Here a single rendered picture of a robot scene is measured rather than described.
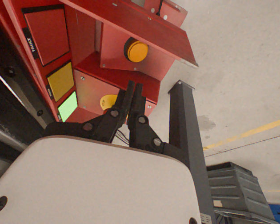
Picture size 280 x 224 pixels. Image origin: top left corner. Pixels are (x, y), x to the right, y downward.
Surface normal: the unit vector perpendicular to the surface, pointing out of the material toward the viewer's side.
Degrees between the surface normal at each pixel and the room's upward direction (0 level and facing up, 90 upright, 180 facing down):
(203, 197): 90
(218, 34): 0
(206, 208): 90
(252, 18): 0
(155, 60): 0
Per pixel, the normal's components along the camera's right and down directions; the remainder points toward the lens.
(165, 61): -0.21, 0.73
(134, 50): 0.36, 0.81
